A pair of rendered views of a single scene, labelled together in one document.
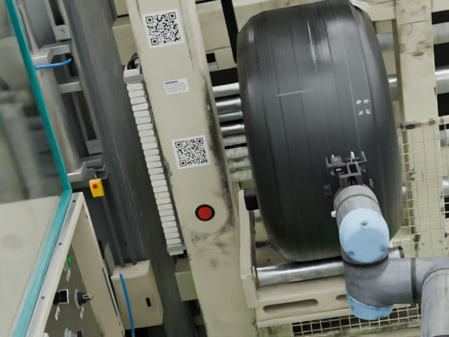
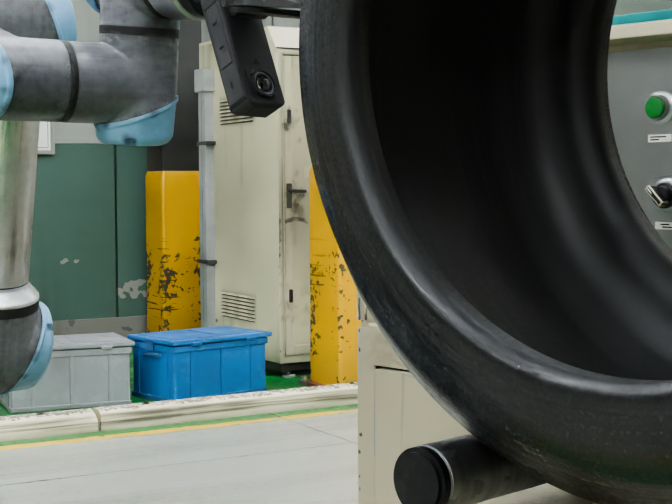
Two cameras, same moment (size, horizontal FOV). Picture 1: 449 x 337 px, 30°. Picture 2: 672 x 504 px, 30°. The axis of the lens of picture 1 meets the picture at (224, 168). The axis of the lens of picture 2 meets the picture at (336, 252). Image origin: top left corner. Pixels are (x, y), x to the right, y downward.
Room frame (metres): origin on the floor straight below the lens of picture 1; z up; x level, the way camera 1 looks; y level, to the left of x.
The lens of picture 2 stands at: (2.04, -1.00, 1.09)
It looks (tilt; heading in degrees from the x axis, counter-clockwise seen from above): 3 degrees down; 130
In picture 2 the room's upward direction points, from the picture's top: straight up
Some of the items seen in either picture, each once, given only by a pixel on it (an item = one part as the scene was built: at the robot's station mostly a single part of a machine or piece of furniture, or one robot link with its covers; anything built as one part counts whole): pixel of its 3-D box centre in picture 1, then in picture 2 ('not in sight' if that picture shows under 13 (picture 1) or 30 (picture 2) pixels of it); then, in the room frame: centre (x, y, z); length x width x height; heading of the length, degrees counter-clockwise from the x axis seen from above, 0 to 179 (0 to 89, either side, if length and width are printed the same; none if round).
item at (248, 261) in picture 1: (248, 245); not in sight; (1.75, -0.02, 0.90); 0.40 x 0.03 x 0.10; 174
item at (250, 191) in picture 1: (252, 198); not in sight; (1.86, -0.05, 0.97); 0.05 x 0.04 x 0.05; 174
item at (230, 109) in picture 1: (222, 128); not in sight; (2.14, -0.02, 1.05); 0.20 x 0.15 x 0.30; 84
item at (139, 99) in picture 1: (158, 162); not in sight; (1.72, 0.15, 1.19); 0.05 x 0.04 x 0.48; 174
